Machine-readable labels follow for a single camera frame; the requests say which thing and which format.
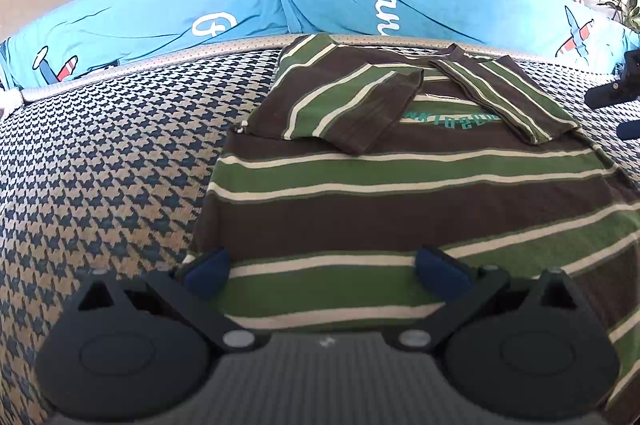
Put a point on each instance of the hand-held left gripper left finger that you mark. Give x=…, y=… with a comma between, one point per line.
x=207, y=272

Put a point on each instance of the houndstooth sofa cover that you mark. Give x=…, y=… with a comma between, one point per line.
x=100, y=155

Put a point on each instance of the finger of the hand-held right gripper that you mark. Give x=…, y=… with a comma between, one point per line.
x=631, y=130
x=610, y=95

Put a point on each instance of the long-leaf potted plant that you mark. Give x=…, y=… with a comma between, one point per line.
x=622, y=7

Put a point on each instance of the green brown striped t-shirt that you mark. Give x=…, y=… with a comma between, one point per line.
x=375, y=205

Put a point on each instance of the blue printed bolster cushion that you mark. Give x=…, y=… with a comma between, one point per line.
x=200, y=5

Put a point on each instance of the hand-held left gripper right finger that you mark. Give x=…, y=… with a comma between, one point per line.
x=442, y=275

